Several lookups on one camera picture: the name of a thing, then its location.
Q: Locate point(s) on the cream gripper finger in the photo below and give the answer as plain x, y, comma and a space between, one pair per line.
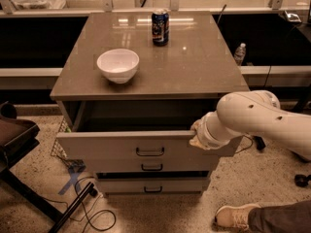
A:
195, 125
196, 143

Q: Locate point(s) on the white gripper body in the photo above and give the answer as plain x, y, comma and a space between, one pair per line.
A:
203, 134

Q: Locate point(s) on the grey top drawer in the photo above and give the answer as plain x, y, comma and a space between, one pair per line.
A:
150, 128

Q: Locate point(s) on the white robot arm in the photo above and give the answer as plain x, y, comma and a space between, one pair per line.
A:
256, 113

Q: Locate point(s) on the grey middle drawer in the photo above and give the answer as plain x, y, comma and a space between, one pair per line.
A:
153, 164

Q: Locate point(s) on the grey drawer cabinet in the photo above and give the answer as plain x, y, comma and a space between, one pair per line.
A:
194, 65

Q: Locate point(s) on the tan shoe near cabinet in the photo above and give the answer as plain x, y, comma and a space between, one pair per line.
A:
234, 217

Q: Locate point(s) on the clear plastic water bottle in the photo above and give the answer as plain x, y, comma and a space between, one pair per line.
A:
239, 54

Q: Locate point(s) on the white bowl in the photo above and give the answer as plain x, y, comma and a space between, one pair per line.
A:
118, 65

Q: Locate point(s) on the blue soda can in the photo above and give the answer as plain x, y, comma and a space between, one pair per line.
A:
160, 27

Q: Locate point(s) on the person's trousered leg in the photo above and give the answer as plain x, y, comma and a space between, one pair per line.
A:
293, 218

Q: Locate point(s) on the black metal stand leg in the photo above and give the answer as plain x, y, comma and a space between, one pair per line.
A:
40, 203

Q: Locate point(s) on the wire basket with items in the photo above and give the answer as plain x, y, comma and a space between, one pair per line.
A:
59, 152

